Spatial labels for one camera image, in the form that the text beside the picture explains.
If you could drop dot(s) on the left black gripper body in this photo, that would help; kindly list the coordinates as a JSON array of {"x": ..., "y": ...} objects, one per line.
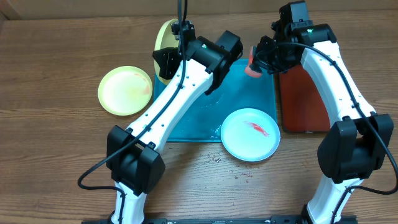
[{"x": 172, "y": 63}]

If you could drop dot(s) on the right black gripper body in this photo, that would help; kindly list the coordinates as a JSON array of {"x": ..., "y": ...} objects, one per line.
[{"x": 265, "y": 52}]

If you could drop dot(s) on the red wet sponge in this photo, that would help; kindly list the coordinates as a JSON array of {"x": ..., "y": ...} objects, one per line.
[{"x": 251, "y": 70}]

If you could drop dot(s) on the yellow plate with ketchup spot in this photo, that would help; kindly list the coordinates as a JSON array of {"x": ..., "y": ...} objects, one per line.
[{"x": 125, "y": 90}]

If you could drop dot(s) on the light blue plate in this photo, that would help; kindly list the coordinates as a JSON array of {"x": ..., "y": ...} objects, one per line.
[{"x": 250, "y": 135}]

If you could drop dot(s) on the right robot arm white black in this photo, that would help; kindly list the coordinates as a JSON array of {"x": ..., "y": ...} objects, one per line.
[{"x": 357, "y": 142}]

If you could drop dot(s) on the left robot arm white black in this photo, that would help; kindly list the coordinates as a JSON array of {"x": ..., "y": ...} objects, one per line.
[{"x": 133, "y": 154}]

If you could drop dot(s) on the teal plastic tray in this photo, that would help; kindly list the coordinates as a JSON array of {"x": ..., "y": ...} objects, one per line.
[{"x": 202, "y": 121}]

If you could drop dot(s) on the red black lacquer tray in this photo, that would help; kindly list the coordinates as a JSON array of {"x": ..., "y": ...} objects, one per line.
[{"x": 302, "y": 108}]

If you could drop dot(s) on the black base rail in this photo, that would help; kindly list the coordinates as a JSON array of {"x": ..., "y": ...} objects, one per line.
[{"x": 276, "y": 219}]

